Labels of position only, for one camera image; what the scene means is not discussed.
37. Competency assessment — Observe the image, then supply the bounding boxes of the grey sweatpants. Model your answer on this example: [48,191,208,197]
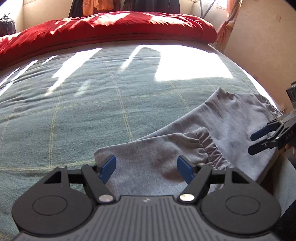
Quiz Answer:
[94,88,280,196]

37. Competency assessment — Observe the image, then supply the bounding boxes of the black clothes on rack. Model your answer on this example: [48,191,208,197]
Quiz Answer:
[69,0,180,18]

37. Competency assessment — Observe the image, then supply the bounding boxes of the green plaid bed sheet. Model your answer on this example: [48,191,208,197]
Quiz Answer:
[1,41,273,240]

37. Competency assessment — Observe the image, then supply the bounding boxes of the orange curtain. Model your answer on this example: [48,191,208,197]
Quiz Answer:
[215,0,242,46]

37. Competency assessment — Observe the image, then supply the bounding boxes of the red duvet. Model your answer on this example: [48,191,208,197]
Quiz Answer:
[1,11,217,69]

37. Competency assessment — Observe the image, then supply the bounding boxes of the black backpack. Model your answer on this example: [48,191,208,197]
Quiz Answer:
[0,15,16,37]

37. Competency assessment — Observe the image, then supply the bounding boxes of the orange shirt on rack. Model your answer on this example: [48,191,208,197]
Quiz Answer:
[82,0,114,16]

